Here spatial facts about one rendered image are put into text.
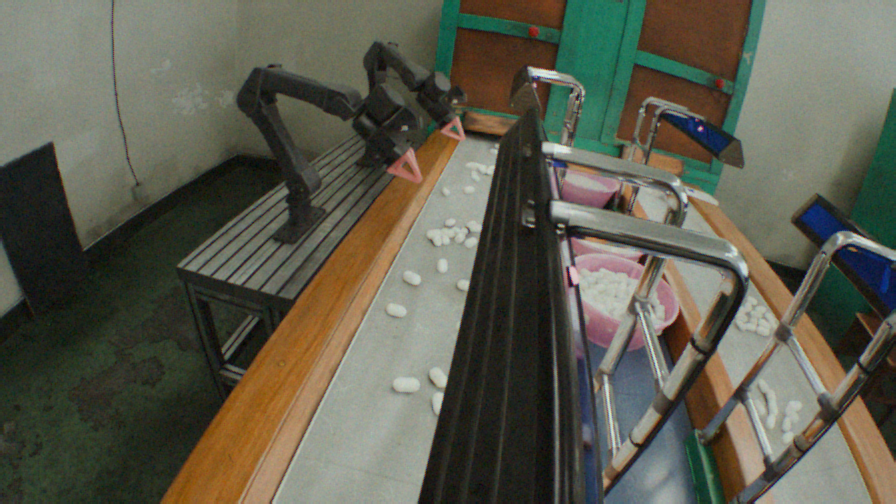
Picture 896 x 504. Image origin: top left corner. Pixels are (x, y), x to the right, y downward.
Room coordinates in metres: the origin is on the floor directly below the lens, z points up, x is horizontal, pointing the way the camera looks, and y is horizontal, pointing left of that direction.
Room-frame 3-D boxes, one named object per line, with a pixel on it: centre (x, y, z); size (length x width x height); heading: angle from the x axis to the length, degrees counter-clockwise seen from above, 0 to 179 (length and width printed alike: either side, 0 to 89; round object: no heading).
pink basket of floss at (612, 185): (1.44, -0.45, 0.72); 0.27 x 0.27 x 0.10
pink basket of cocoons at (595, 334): (0.72, -0.38, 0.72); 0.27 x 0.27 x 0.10
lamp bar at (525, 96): (1.29, -0.15, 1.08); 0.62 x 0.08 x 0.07; 175
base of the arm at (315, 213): (0.95, 0.41, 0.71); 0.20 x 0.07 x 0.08; 174
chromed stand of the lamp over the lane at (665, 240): (0.31, -0.14, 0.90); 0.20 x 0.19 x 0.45; 175
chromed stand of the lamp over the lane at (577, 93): (1.28, -0.23, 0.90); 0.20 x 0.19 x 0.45; 175
